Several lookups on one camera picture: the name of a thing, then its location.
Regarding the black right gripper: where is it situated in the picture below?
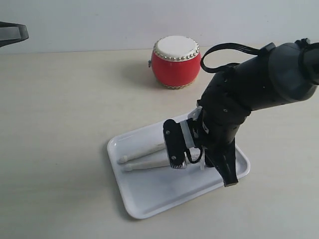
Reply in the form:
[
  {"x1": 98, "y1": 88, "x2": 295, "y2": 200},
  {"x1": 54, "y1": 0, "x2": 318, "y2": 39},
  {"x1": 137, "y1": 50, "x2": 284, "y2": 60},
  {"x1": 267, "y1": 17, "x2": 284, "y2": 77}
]
[{"x1": 189, "y1": 107, "x2": 247, "y2": 187}]

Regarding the white wooden drumstick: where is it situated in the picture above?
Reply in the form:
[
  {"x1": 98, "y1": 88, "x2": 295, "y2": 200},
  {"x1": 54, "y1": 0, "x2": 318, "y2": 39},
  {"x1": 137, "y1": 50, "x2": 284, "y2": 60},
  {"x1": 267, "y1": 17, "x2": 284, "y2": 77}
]
[
  {"x1": 117, "y1": 142, "x2": 165, "y2": 164},
  {"x1": 122, "y1": 157, "x2": 170, "y2": 172}
]

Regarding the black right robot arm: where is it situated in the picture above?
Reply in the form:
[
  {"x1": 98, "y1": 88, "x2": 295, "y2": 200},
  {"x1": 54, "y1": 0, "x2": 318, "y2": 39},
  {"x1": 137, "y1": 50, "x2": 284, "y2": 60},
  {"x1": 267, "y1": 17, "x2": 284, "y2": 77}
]
[{"x1": 191, "y1": 38, "x2": 319, "y2": 187}]

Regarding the small red drum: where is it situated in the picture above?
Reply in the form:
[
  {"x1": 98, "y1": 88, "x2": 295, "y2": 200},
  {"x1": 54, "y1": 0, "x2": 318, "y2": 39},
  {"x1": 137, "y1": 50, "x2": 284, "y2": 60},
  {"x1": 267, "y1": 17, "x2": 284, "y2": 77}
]
[{"x1": 149, "y1": 35, "x2": 201, "y2": 89}]

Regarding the white rectangular plastic tray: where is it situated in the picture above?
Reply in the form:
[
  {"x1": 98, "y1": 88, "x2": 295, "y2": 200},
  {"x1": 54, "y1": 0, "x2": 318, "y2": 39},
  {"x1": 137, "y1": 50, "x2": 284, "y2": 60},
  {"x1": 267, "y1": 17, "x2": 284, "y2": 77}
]
[{"x1": 106, "y1": 111, "x2": 251, "y2": 220}]

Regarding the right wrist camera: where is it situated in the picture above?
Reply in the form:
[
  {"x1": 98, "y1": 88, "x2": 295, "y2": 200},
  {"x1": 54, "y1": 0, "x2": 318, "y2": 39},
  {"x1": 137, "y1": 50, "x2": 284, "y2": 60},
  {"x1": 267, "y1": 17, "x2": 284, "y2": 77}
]
[{"x1": 163, "y1": 119, "x2": 190, "y2": 169}]

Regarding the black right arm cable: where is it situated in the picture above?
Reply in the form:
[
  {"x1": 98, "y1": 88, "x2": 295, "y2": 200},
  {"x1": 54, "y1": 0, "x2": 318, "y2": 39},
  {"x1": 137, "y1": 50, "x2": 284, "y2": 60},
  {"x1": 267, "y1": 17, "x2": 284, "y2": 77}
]
[{"x1": 200, "y1": 42, "x2": 275, "y2": 74}]

